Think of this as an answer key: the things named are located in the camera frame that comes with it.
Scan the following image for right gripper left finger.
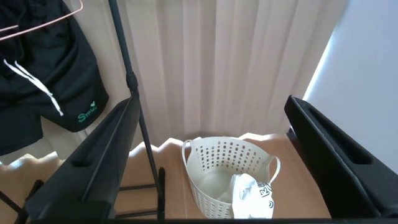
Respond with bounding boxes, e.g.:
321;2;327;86
24;95;142;220

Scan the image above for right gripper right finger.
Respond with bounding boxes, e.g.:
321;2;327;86
284;95;398;218

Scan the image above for black shorts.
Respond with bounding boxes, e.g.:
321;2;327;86
0;0;111;157

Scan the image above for white laundry basket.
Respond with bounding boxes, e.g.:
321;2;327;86
181;136;282;220

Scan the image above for black clothes rack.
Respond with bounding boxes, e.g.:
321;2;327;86
0;0;167;221

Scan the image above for white printed garment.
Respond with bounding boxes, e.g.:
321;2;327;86
216;172;275;220

